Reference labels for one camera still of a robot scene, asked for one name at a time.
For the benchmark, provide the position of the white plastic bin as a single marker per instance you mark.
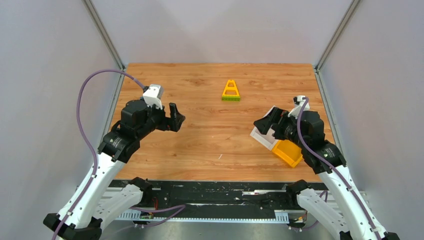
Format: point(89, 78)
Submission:
point(267, 140)

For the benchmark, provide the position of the yellow green toy block stand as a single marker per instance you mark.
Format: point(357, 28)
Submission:
point(231, 92)

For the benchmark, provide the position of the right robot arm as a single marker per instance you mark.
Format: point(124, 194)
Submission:
point(353, 220)

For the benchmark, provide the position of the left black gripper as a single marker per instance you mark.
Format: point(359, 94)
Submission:
point(169, 118)

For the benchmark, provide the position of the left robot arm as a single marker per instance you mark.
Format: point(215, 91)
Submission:
point(84, 217)

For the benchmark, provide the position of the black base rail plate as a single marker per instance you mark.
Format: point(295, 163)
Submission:
point(219, 202)

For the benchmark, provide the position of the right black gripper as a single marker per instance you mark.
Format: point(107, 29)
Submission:
point(276, 122)

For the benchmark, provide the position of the yellow plastic bin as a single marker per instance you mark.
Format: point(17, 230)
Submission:
point(289, 152)

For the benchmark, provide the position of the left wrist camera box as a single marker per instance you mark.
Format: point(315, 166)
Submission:
point(152, 96)

